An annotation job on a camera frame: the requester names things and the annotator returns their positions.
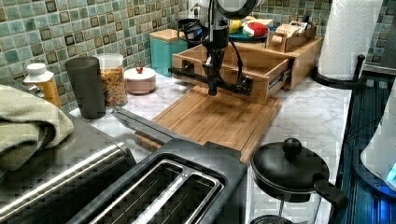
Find teal canister wooden lid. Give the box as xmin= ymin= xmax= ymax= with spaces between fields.
xmin=149 ymin=29 xmax=188 ymax=77

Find wooden drawer cabinet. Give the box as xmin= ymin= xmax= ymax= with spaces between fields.
xmin=236 ymin=37 xmax=323 ymax=90

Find dark grey plastic cup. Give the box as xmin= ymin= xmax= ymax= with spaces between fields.
xmin=65 ymin=56 xmax=106 ymax=119

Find wooden drawer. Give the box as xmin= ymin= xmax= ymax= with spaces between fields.
xmin=168 ymin=45 xmax=290 ymax=105

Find clear jar with cereal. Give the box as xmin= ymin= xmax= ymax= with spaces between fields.
xmin=96 ymin=53 xmax=128 ymax=107

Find black utensil holder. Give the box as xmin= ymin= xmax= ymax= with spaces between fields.
xmin=177 ymin=19 xmax=207 ymax=49

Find black toaster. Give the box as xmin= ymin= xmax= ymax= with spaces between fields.
xmin=67 ymin=139 xmax=248 ymax=224

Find white paper towel roll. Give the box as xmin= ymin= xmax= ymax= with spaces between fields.
xmin=318 ymin=0 xmax=383 ymax=80

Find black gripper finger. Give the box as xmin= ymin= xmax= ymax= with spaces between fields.
xmin=207 ymin=75 xmax=217 ymax=96

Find teal plate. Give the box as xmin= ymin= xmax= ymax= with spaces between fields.
xmin=230 ymin=29 xmax=267 ymax=42

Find black paper towel holder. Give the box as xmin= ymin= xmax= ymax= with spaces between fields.
xmin=311 ymin=54 xmax=367 ymax=90

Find bamboo cutting board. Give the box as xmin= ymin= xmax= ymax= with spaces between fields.
xmin=152 ymin=87 xmax=281 ymax=162

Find grey metal tongs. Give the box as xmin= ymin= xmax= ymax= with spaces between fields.
xmin=111 ymin=107 xmax=184 ymax=144

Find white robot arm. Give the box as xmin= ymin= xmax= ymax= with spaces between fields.
xmin=184 ymin=0 xmax=259 ymax=96

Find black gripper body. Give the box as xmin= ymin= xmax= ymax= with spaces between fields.
xmin=202 ymin=18 xmax=229 ymax=75

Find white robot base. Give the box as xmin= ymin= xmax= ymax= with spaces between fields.
xmin=354 ymin=83 xmax=396 ymax=200

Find pink lidded ceramic bowl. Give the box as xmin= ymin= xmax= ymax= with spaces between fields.
xmin=124 ymin=67 xmax=156 ymax=94

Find green folded towel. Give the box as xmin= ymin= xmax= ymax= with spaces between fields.
xmin=0 ymin=85 xmax=74 ymax=173

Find yellow lemon toy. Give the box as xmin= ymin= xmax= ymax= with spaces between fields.
xmin=229 ymin=20 xmax=242 ymax=34

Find wooden tea bag tray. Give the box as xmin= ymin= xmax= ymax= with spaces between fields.
xmin=266 ymin=21 xmax=317 ymax=52

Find black french press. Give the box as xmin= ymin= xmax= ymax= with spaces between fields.
xmin=250 ymin=138 xmax=348 ymax=224

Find white capped orange bottle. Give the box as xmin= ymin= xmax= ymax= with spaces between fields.
xmin=23 ymin=63 xmax=62 ymax=107

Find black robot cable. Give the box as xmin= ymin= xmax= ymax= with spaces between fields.
xmin=177 ymin=18 xmax=244 ymax=86

